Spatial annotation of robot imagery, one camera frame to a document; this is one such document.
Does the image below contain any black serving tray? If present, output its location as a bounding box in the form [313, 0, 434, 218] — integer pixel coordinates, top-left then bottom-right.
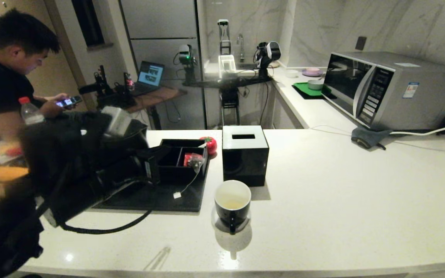
[93, 164, 211, 212]

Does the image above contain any plastic water bottle red cap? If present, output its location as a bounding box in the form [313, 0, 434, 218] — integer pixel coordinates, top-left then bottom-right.
[19, 97, 46, 126]

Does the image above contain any wooden desk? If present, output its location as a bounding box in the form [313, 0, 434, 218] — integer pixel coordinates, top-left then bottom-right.
[124, 86, 187, 130]

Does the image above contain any green tray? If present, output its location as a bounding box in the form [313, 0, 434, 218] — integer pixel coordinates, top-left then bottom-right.
[292, 82, 333, 100]

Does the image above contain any silver microwave oven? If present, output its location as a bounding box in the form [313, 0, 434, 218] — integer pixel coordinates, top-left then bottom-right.
[321, 51, 445, 132]

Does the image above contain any black electric kettle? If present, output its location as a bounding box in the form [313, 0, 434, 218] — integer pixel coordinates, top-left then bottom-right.
[128, 119, 149, 151]

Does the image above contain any thick white power cable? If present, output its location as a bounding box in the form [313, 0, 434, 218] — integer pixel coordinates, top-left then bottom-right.
[391, 123, 445, 136]

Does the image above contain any open laptop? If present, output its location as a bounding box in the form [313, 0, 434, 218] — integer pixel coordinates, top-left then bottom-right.
[134, 61, 165, 96]

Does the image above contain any chrome faucet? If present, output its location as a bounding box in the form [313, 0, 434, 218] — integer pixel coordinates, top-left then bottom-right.
[236, 34, 245, 62]

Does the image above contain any dark grey cloth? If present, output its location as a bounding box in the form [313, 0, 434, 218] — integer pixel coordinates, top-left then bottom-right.
[351, 127, 394, 150]

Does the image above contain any dark window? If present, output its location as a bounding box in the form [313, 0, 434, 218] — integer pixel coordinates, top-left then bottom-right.
[71, 0, 105, 47]

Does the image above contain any black mug white inside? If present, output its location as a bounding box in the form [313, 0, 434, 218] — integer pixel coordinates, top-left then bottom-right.
[214, 180, 252, 235]

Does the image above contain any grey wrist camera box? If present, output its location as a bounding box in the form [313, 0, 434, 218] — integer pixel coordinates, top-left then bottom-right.
[101, 106, 132, 139]

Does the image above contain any thin white cord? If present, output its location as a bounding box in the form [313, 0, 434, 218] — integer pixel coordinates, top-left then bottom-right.
[310, 124, 356, 134]

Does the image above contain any tea bag with string tag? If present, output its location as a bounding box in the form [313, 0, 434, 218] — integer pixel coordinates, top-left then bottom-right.
[173, 156, 205, 199]

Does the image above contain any smartphone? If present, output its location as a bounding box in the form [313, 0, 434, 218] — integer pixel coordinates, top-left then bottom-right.
[56, 96, 83, 108]

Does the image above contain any red tomato kitchen timer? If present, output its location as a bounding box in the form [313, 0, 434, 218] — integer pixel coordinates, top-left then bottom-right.
[199, 136, 217, 155]

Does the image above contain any black compartment organizer box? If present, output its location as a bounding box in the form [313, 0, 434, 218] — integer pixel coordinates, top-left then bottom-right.
[152, 138, 209, 184]

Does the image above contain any red tea packet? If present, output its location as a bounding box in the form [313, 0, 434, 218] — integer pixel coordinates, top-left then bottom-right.
[184, 153, 204, 167]

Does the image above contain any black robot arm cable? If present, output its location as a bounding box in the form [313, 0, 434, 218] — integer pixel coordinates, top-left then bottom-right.
[58, 176, 157, 235]

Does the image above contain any black tissue box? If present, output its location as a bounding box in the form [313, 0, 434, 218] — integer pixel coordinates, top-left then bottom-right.
[222, 125, 270, 187]

